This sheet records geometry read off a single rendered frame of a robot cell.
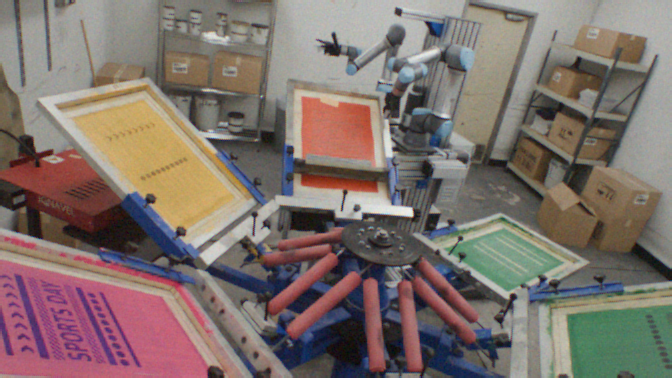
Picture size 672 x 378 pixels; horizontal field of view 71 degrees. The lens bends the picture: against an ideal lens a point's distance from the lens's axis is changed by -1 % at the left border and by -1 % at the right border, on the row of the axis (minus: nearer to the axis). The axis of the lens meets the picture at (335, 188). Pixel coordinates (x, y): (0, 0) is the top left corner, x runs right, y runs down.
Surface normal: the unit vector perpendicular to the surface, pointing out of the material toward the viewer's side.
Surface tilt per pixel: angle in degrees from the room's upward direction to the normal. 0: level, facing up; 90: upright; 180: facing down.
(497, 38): 90
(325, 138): 32
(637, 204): 90
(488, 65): 90
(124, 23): 90
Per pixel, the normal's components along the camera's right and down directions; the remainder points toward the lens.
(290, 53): 0.15, 0.44
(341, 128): 0.24, -0.52
